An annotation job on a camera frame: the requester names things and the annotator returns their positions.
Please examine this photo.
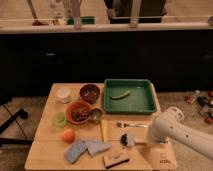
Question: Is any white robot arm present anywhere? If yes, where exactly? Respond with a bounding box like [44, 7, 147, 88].
[147, 107, 213, 160]

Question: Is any purple bowl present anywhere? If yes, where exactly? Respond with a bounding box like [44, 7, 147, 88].
[80, 84, 100, 104]

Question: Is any orange bowl with food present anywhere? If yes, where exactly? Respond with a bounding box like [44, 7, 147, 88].
[66, 101, 91, 125]

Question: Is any green plastic tray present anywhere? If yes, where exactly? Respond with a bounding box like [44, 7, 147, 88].
[103, 79, 157, 115]

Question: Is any small metal cup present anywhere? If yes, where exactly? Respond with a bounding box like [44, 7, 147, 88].
[90, 108, 102, 123]

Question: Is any yellow banana-like stick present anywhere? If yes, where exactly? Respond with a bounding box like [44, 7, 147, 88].
[101, 119, 109, 142]

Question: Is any silver fork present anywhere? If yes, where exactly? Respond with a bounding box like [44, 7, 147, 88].
[116, 122, 148, 128]

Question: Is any white cup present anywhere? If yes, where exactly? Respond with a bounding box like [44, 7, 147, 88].
[56, 87, 71, 103]

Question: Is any light green cup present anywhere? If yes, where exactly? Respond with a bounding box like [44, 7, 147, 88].
[52, 112, 67, 128]

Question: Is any orange peach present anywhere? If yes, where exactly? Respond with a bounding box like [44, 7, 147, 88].
[62, 129, 75, 143]

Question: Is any grey cloth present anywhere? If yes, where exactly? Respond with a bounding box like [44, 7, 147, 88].
[85, 140, 111, 156]

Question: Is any wooden block eraser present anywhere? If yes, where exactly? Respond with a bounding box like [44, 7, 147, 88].
[103, 149, 130, 169]

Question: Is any blue sponge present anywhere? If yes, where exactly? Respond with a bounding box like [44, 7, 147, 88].
[64, 140, 87, 164]

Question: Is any black chair base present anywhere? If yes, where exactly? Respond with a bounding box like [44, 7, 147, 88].
[0, 93, 34, 148]

